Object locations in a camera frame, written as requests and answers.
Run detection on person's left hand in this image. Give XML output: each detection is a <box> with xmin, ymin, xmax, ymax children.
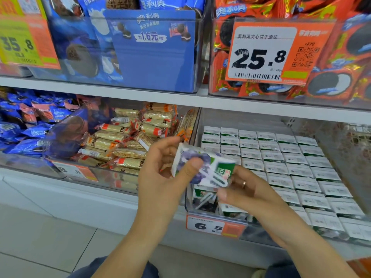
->
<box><xmin>136</xmin><ymin>136</ymin><xmax>205</xmax><ymax>229</ymax></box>

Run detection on person's right hand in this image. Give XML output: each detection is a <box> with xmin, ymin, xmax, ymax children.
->
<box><xmin>216</xmin><ymin>165</ymin><xmax>291</xmax><ymax>229</ymax></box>

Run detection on rows of white juice cartons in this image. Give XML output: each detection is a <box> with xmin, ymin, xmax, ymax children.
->
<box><xmin>187</xmin><ymin>125</ymin><xmax>371</xmax><ymax>241</ymax></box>

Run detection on blueberry juice carton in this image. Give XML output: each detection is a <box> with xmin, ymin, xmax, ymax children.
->
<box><xmin>172</xmin><ymin>143</ymin><xmax>237</xmax><ymax>189</ymax></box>

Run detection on person's right forearm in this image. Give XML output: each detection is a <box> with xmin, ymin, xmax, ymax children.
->
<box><xmin>261</xmin><ymin>205</ymin><xmax>360</xmax><ymax>278</ymax></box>

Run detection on person's left forearm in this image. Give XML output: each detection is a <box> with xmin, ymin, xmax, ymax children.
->
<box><xmin>92</xmin><ymin>217</ymin><xmax>170</xmax><ymax>278</ymax></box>

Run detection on person's blue jeans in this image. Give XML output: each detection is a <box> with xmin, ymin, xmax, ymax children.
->
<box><xmin>68</xmin><ymin>258</ymin><xmax>302</xmax><ymax>278</ymax></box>

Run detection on clear plastic display bin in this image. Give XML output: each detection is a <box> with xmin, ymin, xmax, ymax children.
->
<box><xmin>184</xmin><ymin>107</ymin><xmax>371</xmax><ymax>249</ymax></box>
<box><xmin>0</xmin><ymin>86</ymin><xmax>201</xmax><ymax>195</ymax></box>

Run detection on small orange price tag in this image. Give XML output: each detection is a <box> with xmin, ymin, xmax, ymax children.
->
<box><xmin>185</xmin><ymin>214</ymin><xmax>249</xmax><ymax>240</ymax></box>

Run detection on pile of yellow wafer bars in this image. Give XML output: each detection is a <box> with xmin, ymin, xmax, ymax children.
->
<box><xmin>75</xmin><ymin>102</ymin><xmax>201</xmax><ymax>175</ymax></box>

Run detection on faded orange price tag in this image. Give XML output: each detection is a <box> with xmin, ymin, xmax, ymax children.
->
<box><xmin>51</xmin><ymin>160</ymin><xmax>99</xmax><ymax>183</ymax></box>

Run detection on yellow orange snack packet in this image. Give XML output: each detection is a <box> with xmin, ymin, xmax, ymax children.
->
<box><xmin>348</xmin><ymin>258</ymin><xmax>371</xmax><ymax>278</ymax></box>

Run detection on blue cardboard display box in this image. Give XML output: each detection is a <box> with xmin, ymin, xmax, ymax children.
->
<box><xmin>43</xmin><ymin>0</ymin><xmax>205</xmax><ymax>94</ymax></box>

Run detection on pile of blue snack packets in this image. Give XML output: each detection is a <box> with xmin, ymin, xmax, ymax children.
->
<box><xmin>0</xmin><ymin>88</ymin><xmax>89</xmax><ymax>161</ymax></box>

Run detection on large white orange price tag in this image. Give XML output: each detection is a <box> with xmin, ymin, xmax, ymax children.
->
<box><xmin>226</xmin><ymin>20</ymin><xmax>336</xmax><ymax>86</ymax></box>

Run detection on stack of red cookie packets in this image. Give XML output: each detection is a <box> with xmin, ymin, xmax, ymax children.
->
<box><xmin>209</xmin><ymin>0</ymin><xmax>371</xmax><ymax>109</ymax></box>

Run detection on yellow orange price sign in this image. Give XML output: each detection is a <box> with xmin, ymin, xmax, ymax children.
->
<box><xmin>0</xmin><ymin>0</ymin><xmax>61</xmax><ymax>71</ymax></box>

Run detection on white wire mesh divider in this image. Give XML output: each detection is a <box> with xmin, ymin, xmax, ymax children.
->
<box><xmin>342</xmin><ymin>121</ymin><xmax>371</xmax><ymax>171</ymax></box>

